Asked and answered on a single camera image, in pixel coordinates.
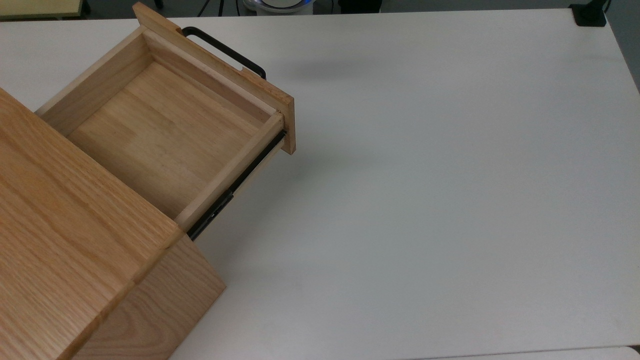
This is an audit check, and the wooden drawer with handle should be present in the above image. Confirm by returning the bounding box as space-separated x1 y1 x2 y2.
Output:
35 1 297 233

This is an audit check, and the black table clamp mount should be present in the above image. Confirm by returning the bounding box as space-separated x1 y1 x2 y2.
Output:
569 0 608 27

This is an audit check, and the black metal drawer handle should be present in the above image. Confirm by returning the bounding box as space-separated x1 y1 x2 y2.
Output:
181 26 267 80

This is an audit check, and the yellowish wooden side table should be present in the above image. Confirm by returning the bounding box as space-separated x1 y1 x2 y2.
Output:
0 0 85 21

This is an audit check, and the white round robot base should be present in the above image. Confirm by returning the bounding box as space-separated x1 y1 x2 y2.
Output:
242 0 317 15

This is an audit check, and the black drawer slide rail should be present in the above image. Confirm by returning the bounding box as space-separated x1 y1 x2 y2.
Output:
186 130 288 242

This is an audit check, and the wooden two-drawer cabinet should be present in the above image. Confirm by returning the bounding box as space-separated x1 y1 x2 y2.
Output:
0 87 227 360

